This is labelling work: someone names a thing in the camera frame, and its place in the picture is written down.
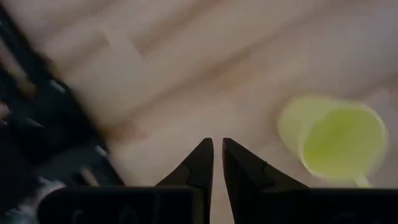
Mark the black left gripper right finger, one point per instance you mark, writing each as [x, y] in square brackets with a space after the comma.
[245, 177]

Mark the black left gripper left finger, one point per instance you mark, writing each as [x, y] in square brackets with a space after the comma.
[196, 177]

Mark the yellow mug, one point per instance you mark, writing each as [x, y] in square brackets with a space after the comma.
[339, 140]

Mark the black metal table frame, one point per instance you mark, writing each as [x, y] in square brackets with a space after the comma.
[46, 124]

